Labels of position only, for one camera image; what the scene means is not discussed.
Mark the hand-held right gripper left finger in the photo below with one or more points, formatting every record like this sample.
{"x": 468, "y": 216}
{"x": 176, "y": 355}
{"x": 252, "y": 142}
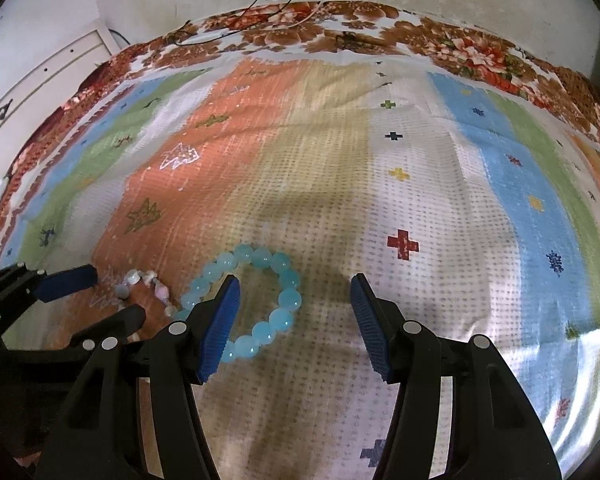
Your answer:
{"x": 217, "y": 335}

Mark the white headboard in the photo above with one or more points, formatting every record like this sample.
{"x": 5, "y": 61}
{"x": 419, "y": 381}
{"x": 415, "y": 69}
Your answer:
{"x": 40, "y": 85}

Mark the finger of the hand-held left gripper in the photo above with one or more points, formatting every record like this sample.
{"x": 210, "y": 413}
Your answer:
{"x": 72, "y": 280}
{"x": 125, "y": 320}

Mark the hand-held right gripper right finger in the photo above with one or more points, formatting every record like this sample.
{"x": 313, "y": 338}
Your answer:
{"x": 372, "y": 330}

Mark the striped colourful mat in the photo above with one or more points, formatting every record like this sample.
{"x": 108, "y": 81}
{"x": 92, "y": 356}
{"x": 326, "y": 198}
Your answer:
{"x": 330, "y": 170}

